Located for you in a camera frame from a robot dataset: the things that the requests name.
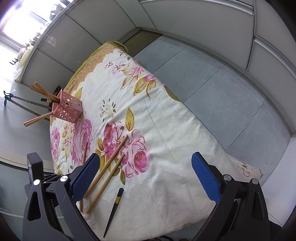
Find white bowl on counter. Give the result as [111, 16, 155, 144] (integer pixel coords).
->
[17, 45, 33, 70]

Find white kitchen cabinets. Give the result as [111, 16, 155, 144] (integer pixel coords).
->
[21, 1, 295, 128]

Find pink perforated utensil holder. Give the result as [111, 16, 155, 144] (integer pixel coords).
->
[52, 90, 83, 123]

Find floral tablecloth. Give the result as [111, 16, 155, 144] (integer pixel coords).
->
[50, 42, 263, 240]

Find black trash bin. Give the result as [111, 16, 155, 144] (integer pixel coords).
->
[53, 85, 62, 96]

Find mop with blue clip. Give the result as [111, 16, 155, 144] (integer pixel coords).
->
[3, 90, 53, 121]

